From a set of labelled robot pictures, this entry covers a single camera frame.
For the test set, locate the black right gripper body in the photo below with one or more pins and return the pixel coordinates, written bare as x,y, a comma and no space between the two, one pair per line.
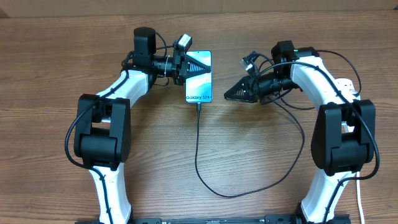
255,92

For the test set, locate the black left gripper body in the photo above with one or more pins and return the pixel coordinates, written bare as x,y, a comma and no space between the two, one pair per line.
178,58

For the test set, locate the Samsung Galaxy smartphone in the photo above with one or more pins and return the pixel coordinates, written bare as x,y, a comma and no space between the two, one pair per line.
199,89

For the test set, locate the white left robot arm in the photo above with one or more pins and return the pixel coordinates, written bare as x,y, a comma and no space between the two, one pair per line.
102,127

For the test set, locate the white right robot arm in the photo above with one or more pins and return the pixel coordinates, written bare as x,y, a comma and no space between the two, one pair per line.
343,137

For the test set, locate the white power strip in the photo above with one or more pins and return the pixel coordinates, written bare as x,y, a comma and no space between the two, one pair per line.
347,89

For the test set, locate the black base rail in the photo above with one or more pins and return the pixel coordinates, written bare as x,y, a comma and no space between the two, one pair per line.
267,219

